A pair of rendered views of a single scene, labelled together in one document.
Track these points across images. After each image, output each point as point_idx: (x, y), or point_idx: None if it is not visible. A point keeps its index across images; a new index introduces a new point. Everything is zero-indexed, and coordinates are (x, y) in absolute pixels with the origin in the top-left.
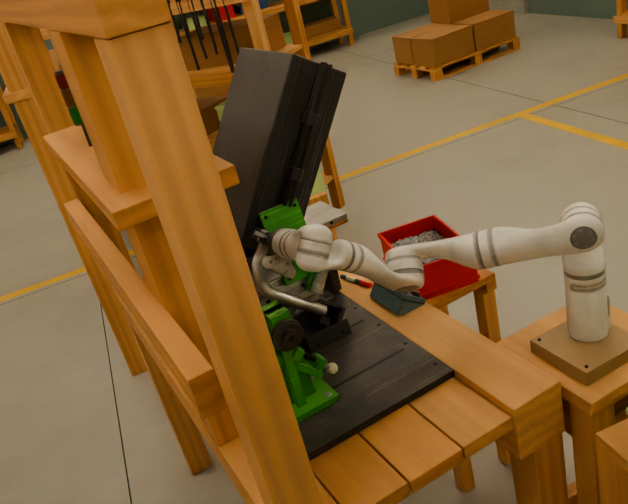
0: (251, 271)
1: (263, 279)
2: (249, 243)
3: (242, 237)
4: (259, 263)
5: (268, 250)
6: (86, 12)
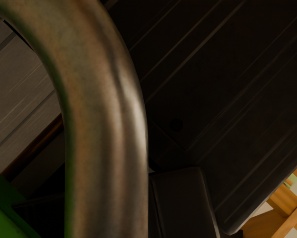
0: (122, 37)
1: (18, 5)
2: (155, 200)
3: (207, 215)
4: (101, 107)
5: (65, 226)
6: None
